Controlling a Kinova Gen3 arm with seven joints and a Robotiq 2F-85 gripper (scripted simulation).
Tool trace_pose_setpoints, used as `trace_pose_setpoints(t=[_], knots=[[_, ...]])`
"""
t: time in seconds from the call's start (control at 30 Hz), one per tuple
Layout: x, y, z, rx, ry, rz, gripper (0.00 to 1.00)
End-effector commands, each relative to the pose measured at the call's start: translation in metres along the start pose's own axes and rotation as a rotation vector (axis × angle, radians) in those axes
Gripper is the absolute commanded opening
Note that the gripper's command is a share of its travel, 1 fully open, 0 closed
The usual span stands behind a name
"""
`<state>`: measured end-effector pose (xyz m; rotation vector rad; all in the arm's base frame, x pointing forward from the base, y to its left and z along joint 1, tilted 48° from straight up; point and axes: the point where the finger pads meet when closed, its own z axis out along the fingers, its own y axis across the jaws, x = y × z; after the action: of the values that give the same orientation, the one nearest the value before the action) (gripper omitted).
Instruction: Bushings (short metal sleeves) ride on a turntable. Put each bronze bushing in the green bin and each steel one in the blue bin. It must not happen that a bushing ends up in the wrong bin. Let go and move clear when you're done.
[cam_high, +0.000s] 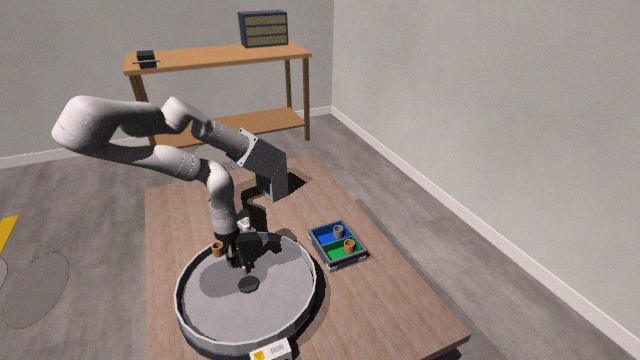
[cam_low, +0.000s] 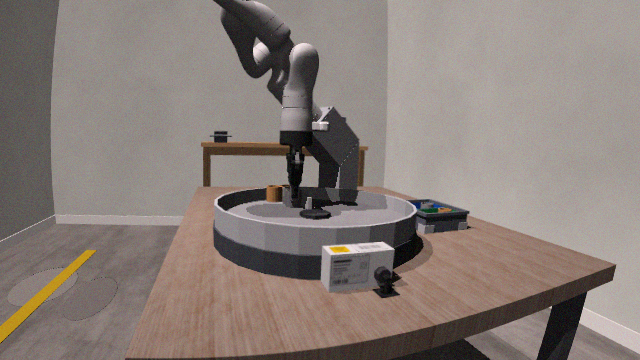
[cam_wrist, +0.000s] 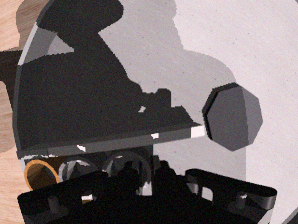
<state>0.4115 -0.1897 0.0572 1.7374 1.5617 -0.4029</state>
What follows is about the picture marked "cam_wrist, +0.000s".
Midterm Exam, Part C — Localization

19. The grey metal sleeve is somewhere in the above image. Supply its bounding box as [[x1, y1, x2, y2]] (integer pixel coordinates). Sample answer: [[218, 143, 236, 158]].
[[58, 152, 108, 200], [102, 146, 151, 192]]

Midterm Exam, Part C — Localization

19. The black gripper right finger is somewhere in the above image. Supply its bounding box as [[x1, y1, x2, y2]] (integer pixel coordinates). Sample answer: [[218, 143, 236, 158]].
[[150, 155, 277, 224]]

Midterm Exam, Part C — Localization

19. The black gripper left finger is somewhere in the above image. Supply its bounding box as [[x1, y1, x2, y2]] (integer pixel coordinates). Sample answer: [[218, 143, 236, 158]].
[[17, 157, 143, 224]]

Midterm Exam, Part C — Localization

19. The bronze metal sleeve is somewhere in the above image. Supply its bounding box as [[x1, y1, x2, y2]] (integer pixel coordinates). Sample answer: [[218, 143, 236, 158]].
[[24, 155, 69, 191]]

